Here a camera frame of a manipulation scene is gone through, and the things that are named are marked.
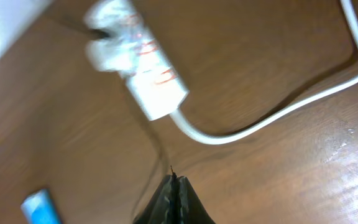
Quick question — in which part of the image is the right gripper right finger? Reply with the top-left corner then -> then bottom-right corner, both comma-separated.
175,176 -> 215,224

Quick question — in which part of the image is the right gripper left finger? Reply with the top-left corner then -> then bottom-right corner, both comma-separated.
133,174 -> 177,224

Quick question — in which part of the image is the blue Galaxy smartphone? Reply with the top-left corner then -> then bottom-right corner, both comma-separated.
21,189 -> 63,224

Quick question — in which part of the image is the black charging cable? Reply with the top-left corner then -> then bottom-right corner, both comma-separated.
47,14 -> 170,223

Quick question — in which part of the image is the white charger plug adapter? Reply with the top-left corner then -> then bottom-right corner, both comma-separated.
86,29 -> 137,78

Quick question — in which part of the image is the white power strip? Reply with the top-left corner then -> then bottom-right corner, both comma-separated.
85,0 -> 189,121

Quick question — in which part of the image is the white power strip cord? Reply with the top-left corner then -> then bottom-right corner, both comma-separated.
169,0 -> 358,146

